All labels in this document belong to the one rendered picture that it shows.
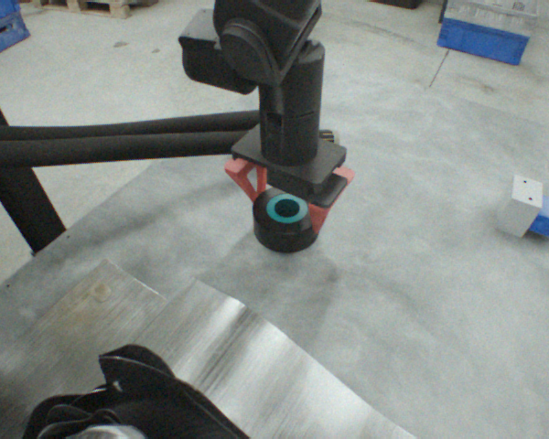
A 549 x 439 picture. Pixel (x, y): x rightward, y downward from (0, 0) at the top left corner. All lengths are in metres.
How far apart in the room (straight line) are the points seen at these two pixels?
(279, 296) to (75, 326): 0.20
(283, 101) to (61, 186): 1.71
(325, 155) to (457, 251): 0.21
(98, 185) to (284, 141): 1.59
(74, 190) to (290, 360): 1.73
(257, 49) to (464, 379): 0.34
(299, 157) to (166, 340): 0.21
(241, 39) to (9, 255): 1.60
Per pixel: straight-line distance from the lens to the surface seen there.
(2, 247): 1.84
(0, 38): 3.72
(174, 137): 0.49
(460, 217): 0.54
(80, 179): 1.97
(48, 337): 0.38
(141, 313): 0.36
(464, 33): 3.22
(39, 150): 0.48
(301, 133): 0.35
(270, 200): 0.46
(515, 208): 0.53
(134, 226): 0.51
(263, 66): 0.28
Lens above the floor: 1.16
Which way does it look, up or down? 47 degrees down
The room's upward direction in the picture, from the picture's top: straight up
